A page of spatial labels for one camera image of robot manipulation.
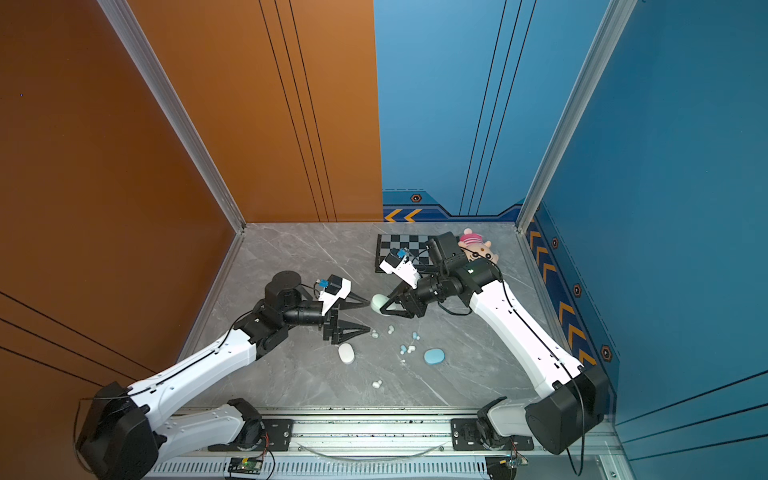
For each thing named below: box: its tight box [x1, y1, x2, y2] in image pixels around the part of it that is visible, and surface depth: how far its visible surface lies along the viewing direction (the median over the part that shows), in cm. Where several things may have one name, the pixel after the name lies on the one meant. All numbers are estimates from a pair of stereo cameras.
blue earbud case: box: [424, 348, 445, 365], surface depth 87 cm
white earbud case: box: [338, 343, 355, 365], surface depth 87 cm
